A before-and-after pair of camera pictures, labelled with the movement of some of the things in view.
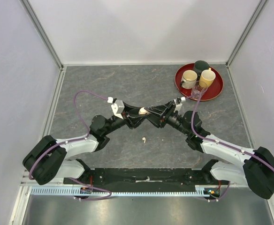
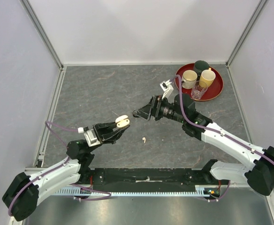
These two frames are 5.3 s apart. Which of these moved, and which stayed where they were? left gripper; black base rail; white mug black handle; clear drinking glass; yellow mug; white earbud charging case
Moved: left gripper; white earbud charging case
Stayed: yellow mug; black base rail; white mug black handle; clear drinking glass
